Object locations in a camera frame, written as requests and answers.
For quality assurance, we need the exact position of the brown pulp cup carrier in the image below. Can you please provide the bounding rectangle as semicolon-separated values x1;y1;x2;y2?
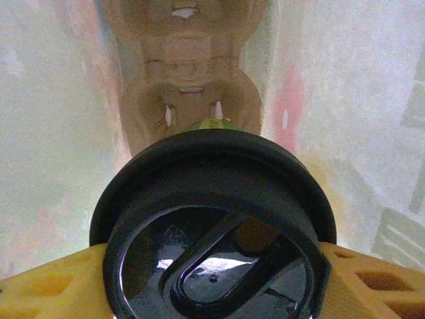
99;0;266;160

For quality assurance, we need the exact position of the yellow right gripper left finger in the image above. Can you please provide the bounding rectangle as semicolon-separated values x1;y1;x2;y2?
0;244;114;319

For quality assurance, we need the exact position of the black plastic cup lid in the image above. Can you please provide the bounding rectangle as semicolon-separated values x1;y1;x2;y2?
88;128;338;319

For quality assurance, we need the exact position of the white green printed paper bag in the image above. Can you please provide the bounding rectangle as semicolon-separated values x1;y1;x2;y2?
0;0;425;319

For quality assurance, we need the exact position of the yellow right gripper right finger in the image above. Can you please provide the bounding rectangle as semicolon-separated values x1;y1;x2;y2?
320;242;425;319

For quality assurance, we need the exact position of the green paper coffee cup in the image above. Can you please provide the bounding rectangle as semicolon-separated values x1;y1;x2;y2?
184;118;240;133

